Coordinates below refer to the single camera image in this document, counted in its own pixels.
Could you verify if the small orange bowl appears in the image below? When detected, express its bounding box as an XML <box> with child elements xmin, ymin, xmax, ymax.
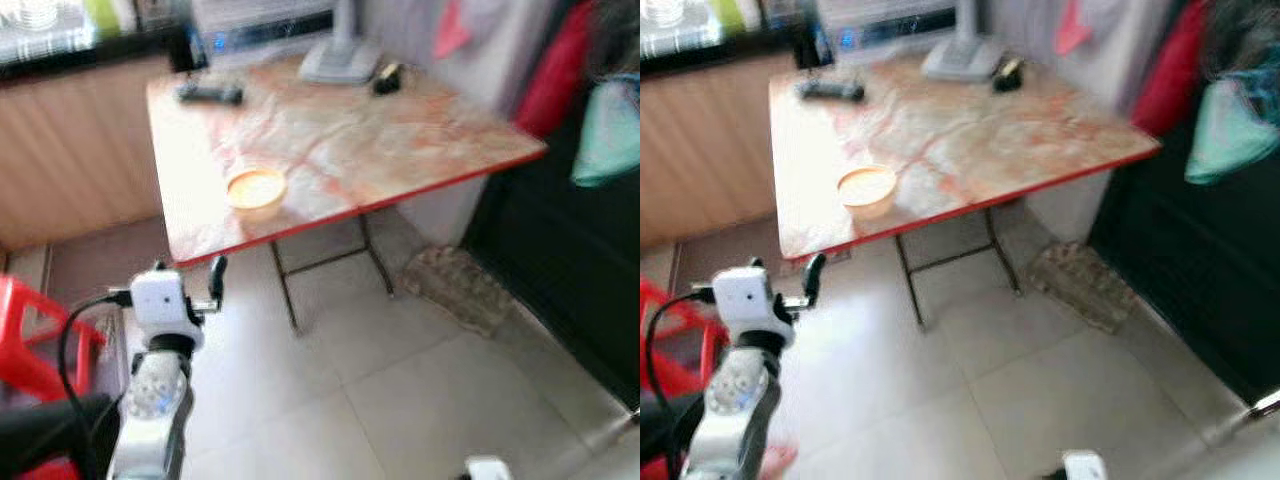
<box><xmin>837</xmin><ymin>165</ymin><xmax>899</xmax><ymax>221</ymax></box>
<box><xmin>226</xmin><ymin>168</ymin><xmax>288</xmax><ymax>217</ymax></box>

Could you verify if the red plastic chair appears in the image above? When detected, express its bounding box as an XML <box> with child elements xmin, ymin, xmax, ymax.
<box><xmin>640</xmin><ymin>278</ymin><xmax>731</xmax><ymax>480</ymax></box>
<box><xmin>0</xmin><ymin>275</ymin><xmax>107</xmax><ymax>480</ymax></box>

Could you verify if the wooden cabinet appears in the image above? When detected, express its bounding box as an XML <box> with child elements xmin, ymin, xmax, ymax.
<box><xmin>0</xmin><ymin>55</ymin><xmax>176</xmax><ymax>251</ymax></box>
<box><xmin>640</xmin><ymin>60</ymin><xmax>796</xmax><ymax>251</ymax></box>

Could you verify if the black remote control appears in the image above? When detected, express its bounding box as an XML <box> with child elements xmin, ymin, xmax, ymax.
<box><xmin>176</xmin><ymin>82</ymin><xmax>245</xmax><ymax>107</ymax></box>
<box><xmin>797</xmin><ymin>78</ymin><xmax>867</xmax><ymax>104</ymax></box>

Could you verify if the black robot torso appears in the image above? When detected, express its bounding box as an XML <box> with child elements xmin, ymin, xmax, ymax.
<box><xmin>0</xmin><ymin>395</ymin><xmax>119</xmax><ymax>477</ymax></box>
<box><xmin>640</xmin><ymin>395</ymin><xmax>703</xmax><ymax>469</ymax></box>

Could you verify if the marble-pattern folding table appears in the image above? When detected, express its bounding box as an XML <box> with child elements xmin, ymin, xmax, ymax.
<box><xmin>145</xmin><ymin>50</ymin><xmax>549</xmax><ymax>336</ymax></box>
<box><xmin>768</xmin><ymin>50</ymin><xmax>1163</xmax><ymax>333</ymax></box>

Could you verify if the teal cloth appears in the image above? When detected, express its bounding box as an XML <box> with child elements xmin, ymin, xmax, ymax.
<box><xmin>570</xmin><ymin>78</ymin><xmax>641</xmax><ymax>189</ymax></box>
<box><xmin>1185</xmin><ymin>78</ymin><xmax>1280</xmax><ymax>187</ymax></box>

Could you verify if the black cabinet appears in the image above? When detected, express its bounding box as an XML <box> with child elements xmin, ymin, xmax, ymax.
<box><xmin>1088</xmin><ymin>150</ymin><xmax>1280</xmax><ymax>407</ymax></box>
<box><xmin>465</xmin><ymin>100</ymin><xmax>641</xmax><ymax>407</ymax></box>

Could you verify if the grey fan base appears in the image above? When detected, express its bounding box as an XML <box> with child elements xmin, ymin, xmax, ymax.
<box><xmin>298</xmin><ymin>0</ymin><xmax>382</xmax><ymax>86</ymax></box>
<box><xmin>920</xmin><ymin>0</ymin><xmax>1005</xmax><ymax>84</ymax></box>

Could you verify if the grey appliance with blue lights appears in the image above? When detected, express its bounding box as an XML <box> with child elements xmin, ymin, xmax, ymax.
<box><xmin>190</xmin><ymin>0</ymin><xmax>336</xmax><ymax>53</ymax></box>
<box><xmin>815</xmin><ymin>0</ymin><xmax>956</xmax><ymax>51</ymax></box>

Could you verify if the red cloth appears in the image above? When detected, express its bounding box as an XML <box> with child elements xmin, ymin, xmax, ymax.
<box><xmin>512</xmin><ymin>0</ymin><xmax>599</xmax><ymax>139</ymax></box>
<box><xmin>1130</xmin><ymin>0</ymin><xmax>1217</xmax><ymax>139</ymax></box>

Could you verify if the glass jar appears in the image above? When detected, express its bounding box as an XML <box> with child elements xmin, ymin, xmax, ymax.
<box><xmin>18</xmin><ymin>0</ymin><xmax>61</xmax><ymax>31</ymax></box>

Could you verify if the pink cloth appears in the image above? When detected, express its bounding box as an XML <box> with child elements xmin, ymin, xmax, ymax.
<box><xmin>1055</xmin><ymin>0</ymin><xmax>1094</xmax><ymax>58</ymax></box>
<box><xmin>433</xmin><ymin>0</ymin><xmax>473</xmax><ymax>59</ymax></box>

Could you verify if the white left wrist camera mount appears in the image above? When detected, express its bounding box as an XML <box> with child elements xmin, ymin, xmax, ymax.
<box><xmin>128</xmin><ymin>265</ymin><xmax>207</xmax><ymax>351</ymax></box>
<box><xmin>712</xmin><ymin>265</ymin><xmax>797</xmax><ymax>351</ymax></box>

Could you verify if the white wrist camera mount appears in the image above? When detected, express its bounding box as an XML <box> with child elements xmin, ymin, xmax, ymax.
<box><xmin>1060</xmin><ymin>450</ymin><xmax>1109</xmax><ymax>480</ymax></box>
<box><xmin>462</xmin><ymin>456</ymin><xmax>514</xmax><ymax>480</ymax></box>
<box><xmin>128</xmin><ymin>265</ymin><xmax>207</xmax><ymax>351</ymax></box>
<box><xmin>712</xmin><ymin>265</ymin><xmax>797</xmax><ymax>351</ymax></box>

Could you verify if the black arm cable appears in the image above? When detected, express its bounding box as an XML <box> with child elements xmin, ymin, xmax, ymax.
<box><xmin>57</xmin><ymin>290</ymin><xmax>133</xmax><ymax>480</ymax></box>
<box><xmin>645</xmin><ymin>288</ymin><xmax>721</xmax><ymax>480</ymax></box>

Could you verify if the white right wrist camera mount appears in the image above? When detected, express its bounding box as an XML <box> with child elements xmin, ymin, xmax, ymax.
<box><xmin>462</xmin><ymin>456</ymin><xmax>514</xmax><ymax>480</ymax></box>
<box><xmin>1060</xmin><ymin>450</ymin><xmax>1109</xmax><ymax>480</ymax></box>

